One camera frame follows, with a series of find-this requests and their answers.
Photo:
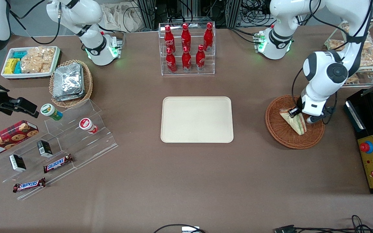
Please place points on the teal snack packet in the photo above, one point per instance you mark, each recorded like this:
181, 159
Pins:
17, 68
20, 54

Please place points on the brown Snickers bar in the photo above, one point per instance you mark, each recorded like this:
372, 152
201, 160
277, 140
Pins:
58, 163
29, 185

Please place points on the red tartan cookie box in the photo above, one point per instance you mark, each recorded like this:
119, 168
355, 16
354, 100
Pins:
6, 139

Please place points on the small white device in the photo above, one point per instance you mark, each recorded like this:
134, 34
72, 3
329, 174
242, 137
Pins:
190, 229

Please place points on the clear bag of crackers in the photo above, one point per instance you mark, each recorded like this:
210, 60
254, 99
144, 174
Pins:
37, 60

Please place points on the green lidded snack can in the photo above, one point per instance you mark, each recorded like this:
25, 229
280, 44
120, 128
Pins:
51, 111

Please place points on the triangular sandwich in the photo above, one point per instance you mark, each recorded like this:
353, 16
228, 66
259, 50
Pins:
296, 124

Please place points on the beige plastic tray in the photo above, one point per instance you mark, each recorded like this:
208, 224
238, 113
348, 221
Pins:
197, 119

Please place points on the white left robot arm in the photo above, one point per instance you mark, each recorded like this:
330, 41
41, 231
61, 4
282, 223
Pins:
325, 69

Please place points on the beige cloth bag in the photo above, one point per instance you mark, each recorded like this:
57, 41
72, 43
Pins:
118, 16

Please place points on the red lidded snack can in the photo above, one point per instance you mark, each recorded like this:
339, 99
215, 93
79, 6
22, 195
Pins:
87, 125

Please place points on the white rectangular snack tray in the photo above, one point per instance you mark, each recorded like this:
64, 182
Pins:
6, 75

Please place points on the red cola bottle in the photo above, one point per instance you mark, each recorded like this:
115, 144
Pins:
186, 37
208, 37
200, 60
170, 63
186, 61
167, 37

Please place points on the clear acrylic bottle rack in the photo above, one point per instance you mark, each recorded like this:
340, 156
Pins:
193, 72

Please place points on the brown wicker basket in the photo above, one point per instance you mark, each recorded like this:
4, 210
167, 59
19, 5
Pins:
280, 132

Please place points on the yellow snack packet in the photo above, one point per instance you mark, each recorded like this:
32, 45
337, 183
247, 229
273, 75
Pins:
10, 65

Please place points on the foil wrapped packages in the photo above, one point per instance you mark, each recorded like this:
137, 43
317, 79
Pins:
68, 82

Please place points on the red emergency stop button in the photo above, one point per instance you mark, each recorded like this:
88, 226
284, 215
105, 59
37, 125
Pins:
366, 147

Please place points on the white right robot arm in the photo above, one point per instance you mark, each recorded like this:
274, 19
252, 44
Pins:
76, 13

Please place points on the light wicker basket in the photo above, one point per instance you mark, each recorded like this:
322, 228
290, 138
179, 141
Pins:
87, 87

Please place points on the clear acrylic step display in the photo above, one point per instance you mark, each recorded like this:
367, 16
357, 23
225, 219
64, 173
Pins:
86, 149

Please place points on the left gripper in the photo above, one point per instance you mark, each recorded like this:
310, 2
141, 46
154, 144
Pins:
293, 112

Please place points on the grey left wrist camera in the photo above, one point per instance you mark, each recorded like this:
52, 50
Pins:
312, 119

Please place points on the small black box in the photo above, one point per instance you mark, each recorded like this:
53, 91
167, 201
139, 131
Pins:
18, 162
45, 148

